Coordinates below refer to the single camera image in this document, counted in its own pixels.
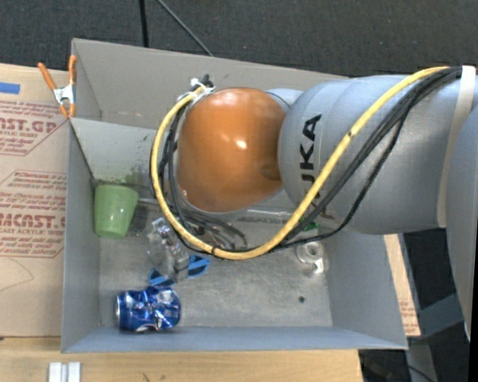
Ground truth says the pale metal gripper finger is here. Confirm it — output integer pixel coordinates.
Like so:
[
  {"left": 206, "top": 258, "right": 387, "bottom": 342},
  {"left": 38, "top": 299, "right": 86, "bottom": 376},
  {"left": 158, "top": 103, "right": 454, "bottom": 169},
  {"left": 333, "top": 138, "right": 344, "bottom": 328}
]
[
  {"left": 161, "top": 232, "right": 194, "bottom": 284},
  {"left": 147, "top": 216, "right": 173, "bottom": 265}
]

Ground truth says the blue flat plastic thing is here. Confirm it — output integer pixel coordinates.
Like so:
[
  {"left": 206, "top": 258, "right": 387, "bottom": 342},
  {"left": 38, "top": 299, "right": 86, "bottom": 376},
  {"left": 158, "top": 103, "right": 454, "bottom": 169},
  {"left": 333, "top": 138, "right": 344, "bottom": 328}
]
[{"left": 147, "top": 251, "right": 212, "bottom": 291}]

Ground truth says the green plastic cup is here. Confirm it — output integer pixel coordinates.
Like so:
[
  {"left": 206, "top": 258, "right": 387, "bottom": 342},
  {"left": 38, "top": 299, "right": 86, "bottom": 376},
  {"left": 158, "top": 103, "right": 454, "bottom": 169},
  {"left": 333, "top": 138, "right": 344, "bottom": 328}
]
[{"left": 90, "top": 182, "right": 142, "bottom": 242}]

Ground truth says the crushed blue drink can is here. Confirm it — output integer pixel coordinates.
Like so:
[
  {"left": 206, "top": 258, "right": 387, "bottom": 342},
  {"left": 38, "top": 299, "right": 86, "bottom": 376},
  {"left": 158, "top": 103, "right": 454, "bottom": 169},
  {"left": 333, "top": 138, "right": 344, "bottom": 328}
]
[{"left": 113, "top": 282, "right": 185, "bottom": 338}]

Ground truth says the grey metal bin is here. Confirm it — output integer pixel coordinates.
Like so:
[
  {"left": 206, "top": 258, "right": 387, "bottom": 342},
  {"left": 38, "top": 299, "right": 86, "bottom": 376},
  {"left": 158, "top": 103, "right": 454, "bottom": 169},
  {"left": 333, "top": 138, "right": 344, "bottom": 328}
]
[{"left": 49, "top": 37, "right": 430, "bottom": 378}]

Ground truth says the brown cardboard board red print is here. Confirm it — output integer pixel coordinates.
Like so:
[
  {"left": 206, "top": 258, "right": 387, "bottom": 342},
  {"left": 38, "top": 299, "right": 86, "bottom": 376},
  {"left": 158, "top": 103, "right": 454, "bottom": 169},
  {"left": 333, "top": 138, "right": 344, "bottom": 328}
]
[{"left": 0, "top": 62, "right": 439, "bottom": 370}]

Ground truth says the clear plastic ring piece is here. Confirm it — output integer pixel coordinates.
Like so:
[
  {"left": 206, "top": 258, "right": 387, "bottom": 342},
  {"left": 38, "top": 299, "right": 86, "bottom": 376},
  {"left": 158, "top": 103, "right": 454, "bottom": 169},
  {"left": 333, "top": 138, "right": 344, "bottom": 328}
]
[{"left": 294, "top": 239, "right": 328, "bottom": 277}]

